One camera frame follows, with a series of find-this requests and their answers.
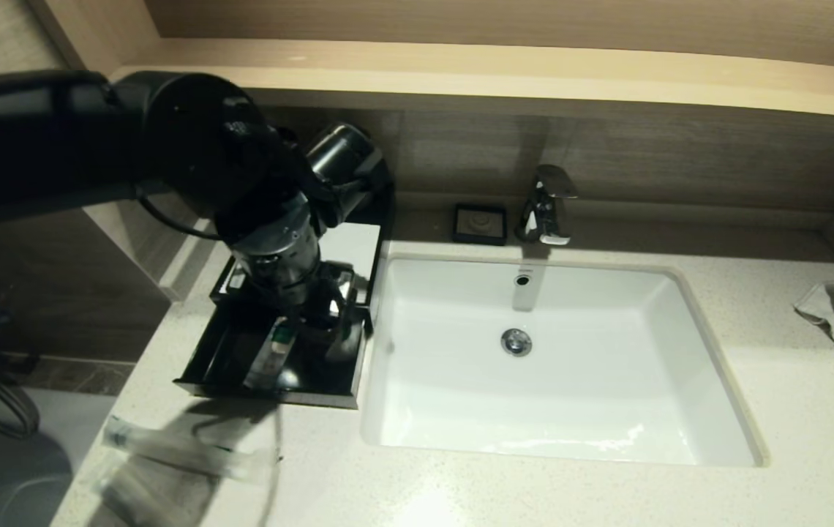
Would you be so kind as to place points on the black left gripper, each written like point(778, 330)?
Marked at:
point(300, 304)

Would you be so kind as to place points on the black tray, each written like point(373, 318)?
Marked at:
point(219, 359)

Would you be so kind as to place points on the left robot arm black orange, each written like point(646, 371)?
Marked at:
point(95, 139)

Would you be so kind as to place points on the black amenity box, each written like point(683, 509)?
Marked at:
point(384, 212)

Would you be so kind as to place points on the grey sachet with green label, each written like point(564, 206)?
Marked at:
point(271, 359)

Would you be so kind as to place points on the black soap dish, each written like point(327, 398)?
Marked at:
point(478, 223)

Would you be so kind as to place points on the chrome drain stopper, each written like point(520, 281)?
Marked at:
point(516, 342)

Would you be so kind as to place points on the long clear toothbrush packet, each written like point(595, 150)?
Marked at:
point(183, 448)

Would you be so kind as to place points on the chrome faucet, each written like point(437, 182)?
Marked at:
point(545, 212)

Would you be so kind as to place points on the white sink basin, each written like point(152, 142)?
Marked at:
point(570, 395)

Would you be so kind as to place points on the clear toothbrush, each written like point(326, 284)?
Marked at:
point(132, 498)

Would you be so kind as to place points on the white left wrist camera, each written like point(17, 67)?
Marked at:
point(350, 282)

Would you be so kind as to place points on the wooden wall shelf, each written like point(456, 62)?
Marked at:
point(534, 69)

